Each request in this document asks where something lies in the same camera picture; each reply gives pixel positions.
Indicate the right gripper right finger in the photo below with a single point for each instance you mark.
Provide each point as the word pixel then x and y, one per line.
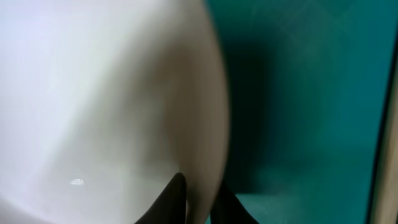
pixel 227 209

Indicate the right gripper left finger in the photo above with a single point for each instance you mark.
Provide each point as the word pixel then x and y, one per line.
pixel 170 206

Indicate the large pink plate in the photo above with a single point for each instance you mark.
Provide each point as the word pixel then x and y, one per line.
pixel 102 103

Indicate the wooden chopstick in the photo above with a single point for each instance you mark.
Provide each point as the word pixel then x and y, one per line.
pixel 384 209

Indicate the teal plastic tray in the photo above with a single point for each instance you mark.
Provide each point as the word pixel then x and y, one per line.
pixel 308 83

